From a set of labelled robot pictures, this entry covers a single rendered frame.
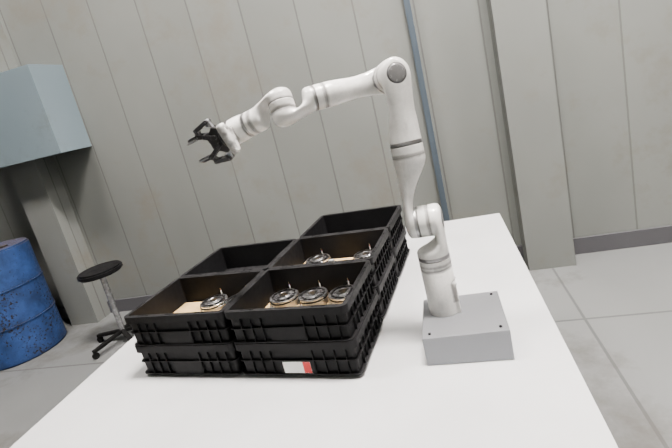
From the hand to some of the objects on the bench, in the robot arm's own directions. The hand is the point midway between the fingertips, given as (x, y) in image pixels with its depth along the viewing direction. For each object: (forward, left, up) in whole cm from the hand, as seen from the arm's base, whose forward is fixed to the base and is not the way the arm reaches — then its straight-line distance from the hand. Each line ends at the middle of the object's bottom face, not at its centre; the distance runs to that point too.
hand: (198, 150), depth 130 cm
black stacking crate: (-18, -3, -71) cm, 73 cm away
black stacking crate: (+21, -8, -70) cm, 74 cm away
